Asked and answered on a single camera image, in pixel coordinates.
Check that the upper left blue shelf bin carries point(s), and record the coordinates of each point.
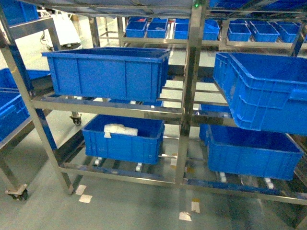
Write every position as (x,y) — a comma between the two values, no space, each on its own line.
(123,73)

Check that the white plastic bag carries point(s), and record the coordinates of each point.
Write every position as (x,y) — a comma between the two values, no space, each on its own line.
(119,129)

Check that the lower right blue shelf bin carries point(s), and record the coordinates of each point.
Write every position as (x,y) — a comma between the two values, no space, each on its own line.
(248,152)

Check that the lower left blue shelf bin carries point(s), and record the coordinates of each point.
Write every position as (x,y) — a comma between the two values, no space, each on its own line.
(141,148)

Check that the blue shelf bin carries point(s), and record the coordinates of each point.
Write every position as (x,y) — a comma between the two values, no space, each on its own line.
(248,152)
(123,73)
(141,148)
(264,92)

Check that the upper right blue shelf bin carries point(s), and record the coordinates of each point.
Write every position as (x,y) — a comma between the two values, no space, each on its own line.
(264,92)

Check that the steel shelf rack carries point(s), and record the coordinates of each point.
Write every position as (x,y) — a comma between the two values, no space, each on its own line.
(185,117)

